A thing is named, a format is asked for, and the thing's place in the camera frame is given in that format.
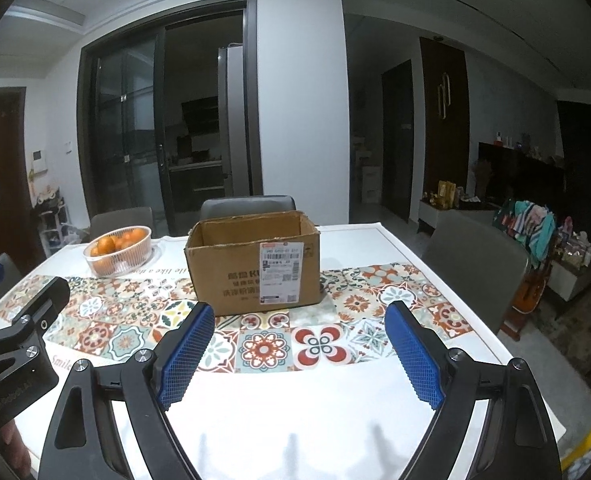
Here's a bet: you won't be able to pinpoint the white tile-patterned tablecloth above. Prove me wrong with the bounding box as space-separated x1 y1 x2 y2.
0 225 567 480

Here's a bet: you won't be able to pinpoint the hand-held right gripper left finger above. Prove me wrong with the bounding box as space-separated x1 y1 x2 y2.
38 301 217 480

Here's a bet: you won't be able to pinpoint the brown cardboard box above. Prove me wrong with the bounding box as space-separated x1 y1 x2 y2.
185 210 322 318

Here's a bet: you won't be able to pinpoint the brown wooden object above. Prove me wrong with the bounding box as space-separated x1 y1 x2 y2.
513 260 549 341

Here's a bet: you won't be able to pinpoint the white plastic fruit basket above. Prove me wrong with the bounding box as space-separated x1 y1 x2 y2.
84 226 153 277

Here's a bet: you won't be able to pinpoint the white storage rack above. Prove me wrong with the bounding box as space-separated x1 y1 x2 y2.
35 187 71 256

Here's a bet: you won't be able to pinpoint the black television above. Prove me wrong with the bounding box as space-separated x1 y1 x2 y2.
478 142 566 211

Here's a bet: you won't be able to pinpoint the tall dark wooden cabinet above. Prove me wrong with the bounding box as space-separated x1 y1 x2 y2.
419 37 471 211

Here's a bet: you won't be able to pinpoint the black range hood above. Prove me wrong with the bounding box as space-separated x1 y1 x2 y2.
181 97 219 136

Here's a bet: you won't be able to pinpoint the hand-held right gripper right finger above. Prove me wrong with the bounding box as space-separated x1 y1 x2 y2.
384 300 562 480

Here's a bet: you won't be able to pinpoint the white low television stand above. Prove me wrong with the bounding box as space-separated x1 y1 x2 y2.
418 197 506 236

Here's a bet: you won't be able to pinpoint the person's left hand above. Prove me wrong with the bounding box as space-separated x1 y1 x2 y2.
2 417 32 477

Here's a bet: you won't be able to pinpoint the dark interior door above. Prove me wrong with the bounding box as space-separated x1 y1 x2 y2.
381 59 416 223

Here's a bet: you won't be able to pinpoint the dark framed sliding glass door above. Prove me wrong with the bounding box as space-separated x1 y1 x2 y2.
78 0 263 236

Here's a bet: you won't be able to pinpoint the pile of colourful clothes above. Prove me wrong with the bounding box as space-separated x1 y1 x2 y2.
493 199 559 268

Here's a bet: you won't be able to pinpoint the dark wooden entrance door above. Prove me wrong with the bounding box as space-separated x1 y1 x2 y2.
0 87 46 266

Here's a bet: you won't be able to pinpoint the white low side cabinet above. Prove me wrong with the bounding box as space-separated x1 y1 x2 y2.
545 255 591 302

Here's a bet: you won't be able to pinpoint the hallway cardboard boxes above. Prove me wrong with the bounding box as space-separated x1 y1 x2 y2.
360 165 382 204

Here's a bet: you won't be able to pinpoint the yellow gift boxes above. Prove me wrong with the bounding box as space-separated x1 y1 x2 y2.
436 180 459 208

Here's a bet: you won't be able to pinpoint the silver refrigerator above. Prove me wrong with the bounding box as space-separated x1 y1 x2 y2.
218 44 251 198

